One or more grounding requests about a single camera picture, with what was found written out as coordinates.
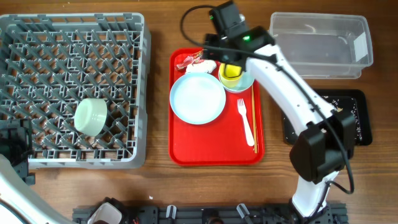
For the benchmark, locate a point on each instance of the grey dishwasher rack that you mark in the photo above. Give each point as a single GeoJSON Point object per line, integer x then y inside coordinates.
{"type": "Point", "coordinates": [51, 62]}

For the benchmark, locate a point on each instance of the large light blue plate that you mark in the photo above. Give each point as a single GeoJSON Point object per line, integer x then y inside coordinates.
{"type": "Point", "coordinates": [197, 98]}

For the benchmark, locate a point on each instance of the yellow plastic cup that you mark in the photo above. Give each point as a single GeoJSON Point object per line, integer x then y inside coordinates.
{"type": "Point", "coordinates": [230, 75]}

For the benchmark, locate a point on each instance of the red snack wrapper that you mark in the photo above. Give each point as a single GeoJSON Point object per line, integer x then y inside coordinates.
{"type": "Point", "coordinates": [190, 60]}

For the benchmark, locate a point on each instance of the small light blue plate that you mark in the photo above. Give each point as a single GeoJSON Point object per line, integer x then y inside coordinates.
{"type": "Point", "coordinates": [244, 84]}

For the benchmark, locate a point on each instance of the wooden chopstick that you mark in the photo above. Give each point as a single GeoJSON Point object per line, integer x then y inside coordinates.
{"type": "Point", "coordinates": [254, 119]}

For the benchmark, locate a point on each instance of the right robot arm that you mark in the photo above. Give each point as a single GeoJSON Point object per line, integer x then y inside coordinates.
{"type": "Point", "coordinates": [325, 136]}

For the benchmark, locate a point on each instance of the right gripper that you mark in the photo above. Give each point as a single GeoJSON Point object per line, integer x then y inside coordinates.
{"type": "Point", "coordinates": [211, 41]}

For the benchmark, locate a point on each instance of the clear plastic bin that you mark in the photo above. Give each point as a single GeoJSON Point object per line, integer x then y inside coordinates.
{"type": "Point", "coordinates": [329, 46]}

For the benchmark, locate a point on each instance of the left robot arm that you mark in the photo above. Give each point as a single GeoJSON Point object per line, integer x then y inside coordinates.
{"type": "Point", "coordinates": [19, 203]}

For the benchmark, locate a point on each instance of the mint green bowl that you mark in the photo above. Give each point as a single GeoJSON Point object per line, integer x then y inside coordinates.
{"type": "Point", "coordinates": [90, 116]}

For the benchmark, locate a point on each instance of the rice food waste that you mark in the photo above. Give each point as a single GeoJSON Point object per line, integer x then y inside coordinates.
{"type": "Point", "coordinates": [341, 103]}

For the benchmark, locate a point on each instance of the crumpled white napkin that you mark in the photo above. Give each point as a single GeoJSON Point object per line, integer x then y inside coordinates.
{"type": "Point", "coordinates": [206, 66]}

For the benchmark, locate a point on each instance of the red plastic tray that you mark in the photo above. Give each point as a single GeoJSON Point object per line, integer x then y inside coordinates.
{"type": "Point", "coordinates": [221, 142]}

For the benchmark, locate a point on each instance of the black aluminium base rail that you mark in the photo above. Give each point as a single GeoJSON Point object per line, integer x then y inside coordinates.
{"type": "Point", "coordinates": [269, 213]}

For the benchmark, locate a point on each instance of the black waste tray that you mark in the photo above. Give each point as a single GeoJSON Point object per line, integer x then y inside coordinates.
{"type": "Point", "coordinates": [359, 96]}

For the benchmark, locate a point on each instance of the white plastic fork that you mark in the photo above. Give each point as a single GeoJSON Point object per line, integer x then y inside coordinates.
{"type": "Point", "coordinates": [247, 130]}

